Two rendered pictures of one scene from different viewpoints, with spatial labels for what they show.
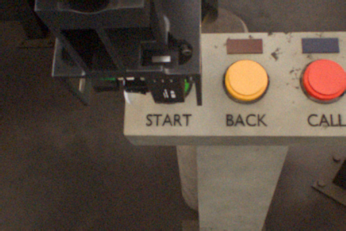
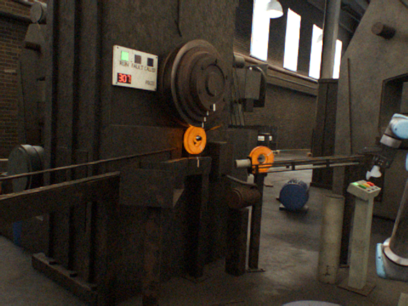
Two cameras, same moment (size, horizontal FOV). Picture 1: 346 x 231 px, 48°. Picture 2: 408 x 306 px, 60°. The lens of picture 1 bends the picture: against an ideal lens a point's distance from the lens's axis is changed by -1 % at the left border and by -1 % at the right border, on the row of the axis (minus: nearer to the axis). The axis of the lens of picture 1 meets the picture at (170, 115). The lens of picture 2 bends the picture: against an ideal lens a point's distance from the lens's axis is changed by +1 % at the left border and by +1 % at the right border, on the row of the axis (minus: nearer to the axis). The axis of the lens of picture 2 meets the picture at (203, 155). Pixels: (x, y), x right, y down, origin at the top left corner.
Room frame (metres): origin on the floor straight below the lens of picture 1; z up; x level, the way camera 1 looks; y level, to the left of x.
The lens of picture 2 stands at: (0.03, 2.13, 0.89)
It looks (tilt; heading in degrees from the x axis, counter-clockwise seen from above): 5 degrees down; 301
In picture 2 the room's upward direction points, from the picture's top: 3 degrees clockwise
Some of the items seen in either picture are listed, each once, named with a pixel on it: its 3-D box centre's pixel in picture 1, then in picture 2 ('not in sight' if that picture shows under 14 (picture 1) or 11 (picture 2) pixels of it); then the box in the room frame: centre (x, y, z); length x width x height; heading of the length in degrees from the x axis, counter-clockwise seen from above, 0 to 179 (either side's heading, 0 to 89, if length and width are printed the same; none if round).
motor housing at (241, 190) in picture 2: not in sight; (241, 229); (0.89, 0.17, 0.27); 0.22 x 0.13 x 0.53; 81
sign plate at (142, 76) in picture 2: not in sight; (136, 69); (1.24, 0.79, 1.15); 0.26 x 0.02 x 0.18; 81
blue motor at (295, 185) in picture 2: not in sight; (295, 194); (1.13, -1.81, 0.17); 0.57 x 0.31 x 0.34; 101
